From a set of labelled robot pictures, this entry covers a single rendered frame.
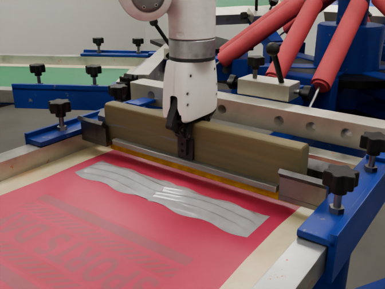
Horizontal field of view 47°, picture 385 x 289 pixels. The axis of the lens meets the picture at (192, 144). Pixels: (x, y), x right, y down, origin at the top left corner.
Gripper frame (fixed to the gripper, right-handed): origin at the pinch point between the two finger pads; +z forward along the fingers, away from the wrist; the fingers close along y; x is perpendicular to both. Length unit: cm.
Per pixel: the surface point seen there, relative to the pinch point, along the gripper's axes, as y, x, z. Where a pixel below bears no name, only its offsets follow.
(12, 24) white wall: -209, -381, 20
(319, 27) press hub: -77, -8, -12
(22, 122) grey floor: -163, -317, 101
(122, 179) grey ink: 9.4, -8.2, 5.4
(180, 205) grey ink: 10.8, 5.6, 5.4
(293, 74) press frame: -49.2, -3.2, -3.4
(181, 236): 16.7, 10.3, 6.0
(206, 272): 21.1, 17.4, 6.0
